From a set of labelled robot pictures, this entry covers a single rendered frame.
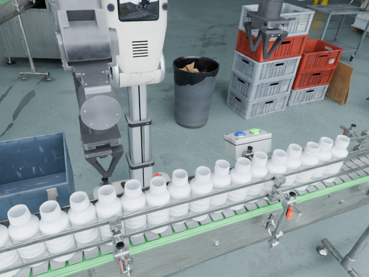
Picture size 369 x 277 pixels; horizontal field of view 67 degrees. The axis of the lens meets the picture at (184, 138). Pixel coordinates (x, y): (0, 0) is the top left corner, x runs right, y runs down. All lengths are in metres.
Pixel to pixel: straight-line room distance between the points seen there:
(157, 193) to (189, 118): 2.21
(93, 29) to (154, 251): 0.56
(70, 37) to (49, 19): 3.86
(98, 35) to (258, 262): 1.75
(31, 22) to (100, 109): 4.02
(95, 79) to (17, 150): 0.93
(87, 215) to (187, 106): 2.21
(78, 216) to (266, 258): 1.52
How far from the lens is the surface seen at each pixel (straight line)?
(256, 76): 2.98
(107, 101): 0.41
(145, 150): 1.40
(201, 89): 2.68
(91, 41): 0.45
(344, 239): 2.34
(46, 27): 4.35
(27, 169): 1.37
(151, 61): 1.14
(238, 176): 0.77
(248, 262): 1.97
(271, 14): 0.76
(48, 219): 0.67
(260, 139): 0.95
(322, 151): 0.95
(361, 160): 1.24
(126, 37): 1.08
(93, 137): 0.51
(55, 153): 1.32
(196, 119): 2.86
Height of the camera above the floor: 1.64
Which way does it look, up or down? 36 degrees down
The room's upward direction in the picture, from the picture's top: 4 degrees clockwise
